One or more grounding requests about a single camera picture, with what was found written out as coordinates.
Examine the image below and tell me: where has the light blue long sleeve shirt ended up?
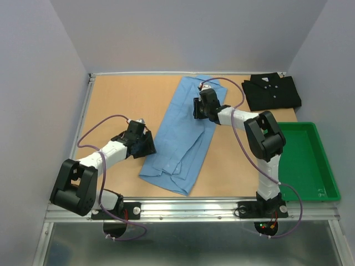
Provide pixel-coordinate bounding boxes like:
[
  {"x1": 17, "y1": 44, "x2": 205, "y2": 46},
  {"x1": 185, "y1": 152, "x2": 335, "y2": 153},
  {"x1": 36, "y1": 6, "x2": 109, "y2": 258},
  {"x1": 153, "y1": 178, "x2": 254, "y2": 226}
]
[{"x1": 139, "y1": 75, "x2": 216, "y2": 196}]

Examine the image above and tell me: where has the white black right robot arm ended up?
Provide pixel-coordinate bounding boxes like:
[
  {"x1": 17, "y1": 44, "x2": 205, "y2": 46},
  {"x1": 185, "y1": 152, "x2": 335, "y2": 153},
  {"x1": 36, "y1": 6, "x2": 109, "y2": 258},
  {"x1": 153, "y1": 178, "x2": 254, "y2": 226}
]
[{"x1": 193, "y1": 85, "x2": 286, "y2": 218}]

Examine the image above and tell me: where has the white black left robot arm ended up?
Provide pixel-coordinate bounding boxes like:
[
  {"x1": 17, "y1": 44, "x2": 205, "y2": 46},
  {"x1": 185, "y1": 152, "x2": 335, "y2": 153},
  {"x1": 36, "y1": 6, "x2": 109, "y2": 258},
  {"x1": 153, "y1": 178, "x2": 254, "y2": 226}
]
[{"x1": 50, "y1": 119, "x2": 156, "y2": 218}]

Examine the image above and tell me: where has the folded black shirt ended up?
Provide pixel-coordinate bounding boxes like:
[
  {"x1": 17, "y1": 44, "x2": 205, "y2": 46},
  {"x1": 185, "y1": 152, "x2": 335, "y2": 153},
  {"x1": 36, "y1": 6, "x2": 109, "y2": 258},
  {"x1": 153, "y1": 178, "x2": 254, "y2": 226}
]
[{"x1": 242, "y1": 73, "x2": 302, "y2": 111}]

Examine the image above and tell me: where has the green plastic tray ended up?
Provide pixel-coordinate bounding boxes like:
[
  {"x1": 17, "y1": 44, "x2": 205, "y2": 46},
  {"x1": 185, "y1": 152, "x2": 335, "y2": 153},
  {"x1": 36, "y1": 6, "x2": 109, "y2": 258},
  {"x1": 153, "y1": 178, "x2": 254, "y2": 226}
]
[{"x1": 279, "y1": 122, "x2": 341, "y2": 202}]

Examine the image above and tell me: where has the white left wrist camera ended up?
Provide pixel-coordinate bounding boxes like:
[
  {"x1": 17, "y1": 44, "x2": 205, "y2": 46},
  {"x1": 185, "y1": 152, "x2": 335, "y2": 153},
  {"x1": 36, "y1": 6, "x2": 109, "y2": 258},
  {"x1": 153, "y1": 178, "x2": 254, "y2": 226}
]
[{"x1": 126, "y1": 119, "x2": 145, "y2": 125}]

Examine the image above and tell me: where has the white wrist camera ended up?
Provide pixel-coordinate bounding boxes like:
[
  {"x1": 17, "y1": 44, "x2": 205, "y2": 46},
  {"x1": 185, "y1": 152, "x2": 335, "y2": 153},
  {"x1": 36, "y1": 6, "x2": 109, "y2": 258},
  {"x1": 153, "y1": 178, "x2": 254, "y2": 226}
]
[
  {"x1": 197, "y1": 83, "x2": 212, "y2": 91},
  {"x1": 126, "y1": 119, "x2": 145, "y2": 125}
]

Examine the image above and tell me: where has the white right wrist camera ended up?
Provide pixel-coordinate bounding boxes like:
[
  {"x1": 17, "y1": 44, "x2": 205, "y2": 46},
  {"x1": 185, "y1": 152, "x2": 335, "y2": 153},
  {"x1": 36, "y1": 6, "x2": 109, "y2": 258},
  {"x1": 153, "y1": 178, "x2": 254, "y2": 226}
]
[{"x1": 197, "y1": 83, "x2": 212, "y2": 91}]

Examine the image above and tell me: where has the aluminium table frame rail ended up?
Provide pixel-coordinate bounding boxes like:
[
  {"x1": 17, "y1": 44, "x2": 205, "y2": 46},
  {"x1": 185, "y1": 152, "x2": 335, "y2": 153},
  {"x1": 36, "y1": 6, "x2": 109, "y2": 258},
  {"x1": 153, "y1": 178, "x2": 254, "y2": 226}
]
[{"x1": 33, "y1": 72, "x2": 344, "y2": 266}]

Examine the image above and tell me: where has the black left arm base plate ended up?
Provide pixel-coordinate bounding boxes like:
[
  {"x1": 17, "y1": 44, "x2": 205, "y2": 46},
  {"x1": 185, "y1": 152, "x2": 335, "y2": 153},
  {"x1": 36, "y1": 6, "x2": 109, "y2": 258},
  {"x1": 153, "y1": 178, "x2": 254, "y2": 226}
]
[{"x1": 91, "y1": 201, "x2": 141, "y2": 220}]

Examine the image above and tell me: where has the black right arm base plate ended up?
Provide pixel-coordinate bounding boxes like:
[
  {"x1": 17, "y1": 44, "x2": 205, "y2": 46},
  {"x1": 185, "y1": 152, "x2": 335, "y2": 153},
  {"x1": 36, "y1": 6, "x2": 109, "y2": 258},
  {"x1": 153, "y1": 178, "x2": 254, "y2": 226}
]
[{"x1": 234, "y1": 201, "x2": 288, "y2": 219}]

